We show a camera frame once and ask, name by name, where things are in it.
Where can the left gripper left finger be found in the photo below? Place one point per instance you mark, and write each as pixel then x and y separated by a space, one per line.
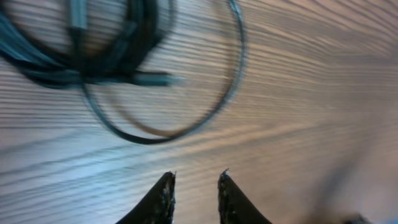
pixel 157 206

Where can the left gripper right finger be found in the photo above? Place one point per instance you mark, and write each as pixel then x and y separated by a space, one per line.
pixel 233 205

